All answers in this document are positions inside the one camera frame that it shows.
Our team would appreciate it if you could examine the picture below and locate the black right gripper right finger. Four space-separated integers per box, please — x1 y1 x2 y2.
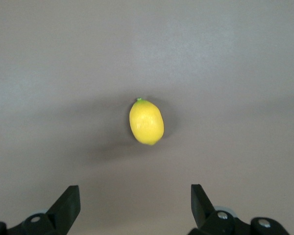
187 184 293 235

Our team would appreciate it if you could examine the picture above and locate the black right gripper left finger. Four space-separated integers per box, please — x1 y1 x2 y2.
0 185 81 235

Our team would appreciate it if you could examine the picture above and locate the yellow lemon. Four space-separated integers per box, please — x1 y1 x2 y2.
129 97 165 147

